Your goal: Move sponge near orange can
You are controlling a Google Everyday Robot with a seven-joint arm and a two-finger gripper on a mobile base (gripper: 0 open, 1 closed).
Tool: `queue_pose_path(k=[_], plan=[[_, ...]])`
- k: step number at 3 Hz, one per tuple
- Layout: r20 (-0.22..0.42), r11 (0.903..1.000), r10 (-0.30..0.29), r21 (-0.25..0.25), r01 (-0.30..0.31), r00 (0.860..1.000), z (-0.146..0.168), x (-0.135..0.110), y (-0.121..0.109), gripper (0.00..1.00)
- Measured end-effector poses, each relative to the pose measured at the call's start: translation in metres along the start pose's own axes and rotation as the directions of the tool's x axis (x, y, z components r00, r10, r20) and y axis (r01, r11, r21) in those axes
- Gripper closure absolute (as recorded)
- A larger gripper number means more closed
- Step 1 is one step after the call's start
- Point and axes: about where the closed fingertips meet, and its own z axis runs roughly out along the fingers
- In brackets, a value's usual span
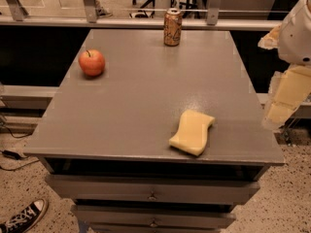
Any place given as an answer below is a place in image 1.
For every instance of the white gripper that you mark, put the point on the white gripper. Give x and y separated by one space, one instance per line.
296 38

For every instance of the yellow sponge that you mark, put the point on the yellow sponge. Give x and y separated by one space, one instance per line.
192 133

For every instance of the orange soda can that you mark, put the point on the orange soda can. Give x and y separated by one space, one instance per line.
172 27

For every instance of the black office chair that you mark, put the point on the black office chair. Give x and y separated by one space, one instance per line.
166 8

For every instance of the person's shoe in background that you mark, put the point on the person's shoe in background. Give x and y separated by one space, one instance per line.
102 12

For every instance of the red apple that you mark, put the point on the red apple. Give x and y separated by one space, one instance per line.
92 62

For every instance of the grey drawer cabinet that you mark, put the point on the grey drawer cabinet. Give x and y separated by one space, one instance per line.
105 141

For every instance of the black white sneaker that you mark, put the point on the black white sneaker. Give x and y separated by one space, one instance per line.
26 218

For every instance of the black power adapter with cable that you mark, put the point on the black power adapter with cable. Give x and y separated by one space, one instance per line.
13 154

